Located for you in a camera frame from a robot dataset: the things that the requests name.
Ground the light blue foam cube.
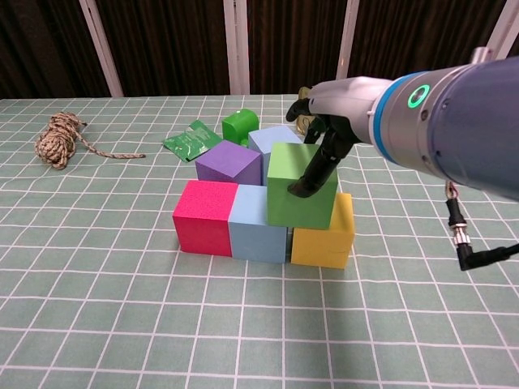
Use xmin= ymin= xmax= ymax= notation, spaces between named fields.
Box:
xmin=247 ymin=124 xmax=305 ymax=186
xmin=227 ymin=182 xmax=292 ymax=264

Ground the black luncheon meat tin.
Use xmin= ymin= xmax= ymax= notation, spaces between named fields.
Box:
xmin=295 ymin=86 xmax=320 ymax=137

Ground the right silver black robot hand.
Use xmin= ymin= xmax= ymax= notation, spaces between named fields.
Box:
xmin=285 ymin=76 xmax=392 ymax=199

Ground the yellow foam cube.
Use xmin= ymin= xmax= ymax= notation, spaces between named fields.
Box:
xmin=290 ymin=192 xmax=356 ymax=269

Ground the green foam cube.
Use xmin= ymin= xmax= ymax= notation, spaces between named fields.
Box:
xmin=266 ymin=142 xmax=340 ymax=231

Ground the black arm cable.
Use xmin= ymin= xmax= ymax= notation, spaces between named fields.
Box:
xmin=444 ymin=181 xmax=519 ymax=271

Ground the green foil sachet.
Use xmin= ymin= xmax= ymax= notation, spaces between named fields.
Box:
xmin=162 ymin=119 xmax=223 ymax=164

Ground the green checked tablecloth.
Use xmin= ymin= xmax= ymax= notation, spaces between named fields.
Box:
xmin=0 ymin=89 xmax=519 ymax=389

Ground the white metal frame post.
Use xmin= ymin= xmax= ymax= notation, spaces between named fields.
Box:
xmin=79 ymin=0 xmax=124 ymax=98
xmin=484 ymin=0 xmax=519 ymax=62
xmin=334 ymin=0 xmax=360 ymax=81
xmin=224 ymin=0 xmax=251 ymax=96

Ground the green plastic building brick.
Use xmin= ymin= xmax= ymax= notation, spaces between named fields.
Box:
xmin=221 ymin=109 xmax=260 ymax=148

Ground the pink foam cube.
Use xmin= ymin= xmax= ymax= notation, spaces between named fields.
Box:
xmin=172 ymin=180 xmax=240 ymax=258

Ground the purple foam cube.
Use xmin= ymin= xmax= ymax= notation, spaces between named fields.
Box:
xmin=195 ymin=139 xmax=263 ymax=186

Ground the braided rope bundle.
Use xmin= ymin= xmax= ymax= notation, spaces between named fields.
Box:
xmin=34 ymin=112 xmax=146 ymax=170

